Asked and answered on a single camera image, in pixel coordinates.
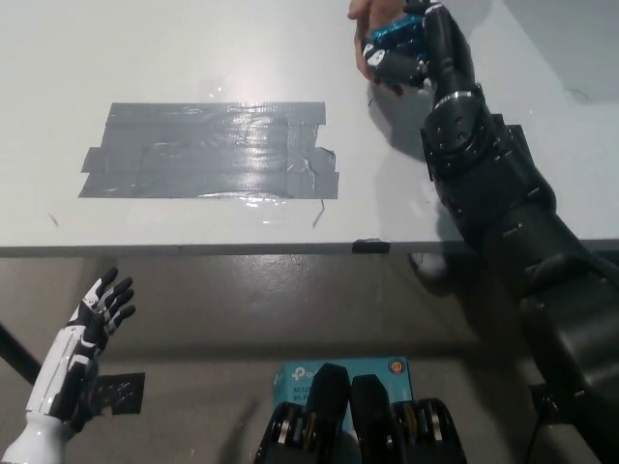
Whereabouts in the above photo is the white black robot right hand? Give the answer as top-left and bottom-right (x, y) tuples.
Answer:
(361, 0), (483, 103)

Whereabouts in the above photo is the person's bare hand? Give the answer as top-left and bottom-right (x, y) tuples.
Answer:
(347, 0), (408, 98)

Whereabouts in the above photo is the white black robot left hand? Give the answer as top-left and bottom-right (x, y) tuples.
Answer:
(25, 267), (137, 432)

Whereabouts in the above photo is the blue rubik's cube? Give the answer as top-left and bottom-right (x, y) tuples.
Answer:
(368, 13), (430, 67)

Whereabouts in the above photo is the white person's shoe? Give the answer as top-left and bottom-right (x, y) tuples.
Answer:
(408, 250), (454, 297)

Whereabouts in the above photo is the black slanted table leg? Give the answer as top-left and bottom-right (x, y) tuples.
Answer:
(0, 319), (44, 389)

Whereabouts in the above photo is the long clear tape strip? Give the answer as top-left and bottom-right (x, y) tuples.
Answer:
(46, 192), (326, 231)

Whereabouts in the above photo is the small black tape piece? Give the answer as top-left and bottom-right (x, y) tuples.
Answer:
(352, 237), (392, 256)

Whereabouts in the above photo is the teal router box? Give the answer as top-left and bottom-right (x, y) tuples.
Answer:
(271, 356), (412, 405)

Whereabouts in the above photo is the grey duct tape patch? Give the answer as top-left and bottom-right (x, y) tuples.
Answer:
(77, 101), (340, 200)

